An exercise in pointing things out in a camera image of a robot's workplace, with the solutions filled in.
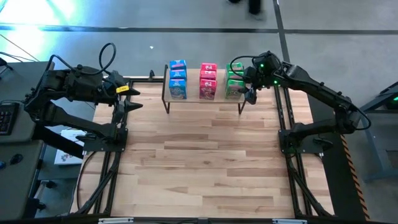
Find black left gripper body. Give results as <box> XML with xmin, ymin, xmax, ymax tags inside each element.
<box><xmin>102</xmin><ymin>70</ymin><xmax>130</xmax><ymax>124</ymax></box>

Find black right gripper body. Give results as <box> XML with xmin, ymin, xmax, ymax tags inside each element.
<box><xmin>244</xmin><ymin>51</ymin><xmax>284</xmax><ymax>90</ymax></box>

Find black diagonal bar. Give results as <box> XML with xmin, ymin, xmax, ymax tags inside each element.
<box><xmin>32</xmin><ymin>123</ymin><xmax>85</xmax><ymax>159</ymax></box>

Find white printed booklet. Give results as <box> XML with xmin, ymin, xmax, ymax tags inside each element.
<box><xmin>53</xmin><ymin>129</ymin><xmax>87</xmax><ymax>166</ymax></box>

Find dark operator desk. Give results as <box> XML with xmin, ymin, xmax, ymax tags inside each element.
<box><xmin>0</xmin><ymin>61</ymin><xmax>56</xmax><ymax>220</ymax></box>

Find black keyboard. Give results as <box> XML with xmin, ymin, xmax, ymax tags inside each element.
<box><xmin>0</xmin><ymin>101</ymin><xmax>21</xmax><ymax>137</ymax></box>

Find black round knob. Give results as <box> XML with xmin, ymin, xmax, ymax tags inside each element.
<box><xmin>9</xmin><ymin>153</ymin><xmax>23</xmax><ymax>166</ymax></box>

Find black mat with hazard stripe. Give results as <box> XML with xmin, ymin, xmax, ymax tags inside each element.
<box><xmin>306</xmin><ymin>90</ymin><xmax>371</xmax><ymax>222</ymax></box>

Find grey metal stand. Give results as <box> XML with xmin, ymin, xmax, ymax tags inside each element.
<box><xmin>341</xmin><ymin>80</ymin><xmax>398</xmax><ymax>184</ymax></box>

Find black aluminium rig frame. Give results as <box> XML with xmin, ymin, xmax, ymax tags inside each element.
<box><xmin>70</xmin><ymin>76</ymin><xmax>335</xmax><ymax>224</ymax></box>

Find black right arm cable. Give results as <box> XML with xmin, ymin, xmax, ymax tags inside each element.
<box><xmin>229</xmin><ymin>55</ymin><xmax>261</xmax><ymax>76</ymax></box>

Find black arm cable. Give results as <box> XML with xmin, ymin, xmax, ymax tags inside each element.
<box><xmin>229</xmin><ymin>55</ymin><xmax>261</xmax><ymax>76</ymax></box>
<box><xmin>46</xmin><ymin>42</ymin><xmax>118</xmax><ymax>75</ymax></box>

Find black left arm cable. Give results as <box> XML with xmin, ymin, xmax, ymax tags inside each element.
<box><xmin>46</xmin><ymin>42</ymin><xmax>118</xmax><ymax>75</ymax></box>

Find thin black floor cable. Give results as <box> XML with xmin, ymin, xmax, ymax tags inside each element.
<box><xmin>0</xmin><ymin>32</ymin><xmax>40</xmax><ymax>63</ymax></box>

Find white bracket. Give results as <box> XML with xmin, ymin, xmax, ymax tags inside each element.
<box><xmin>98</xmin><ymin>217</ymin><xmax>134</xmax><ymax>224</ymax></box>
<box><xmin>272</xmin><ymin>218</ymin><xmax>308</xmax><ymax>224</ymax></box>

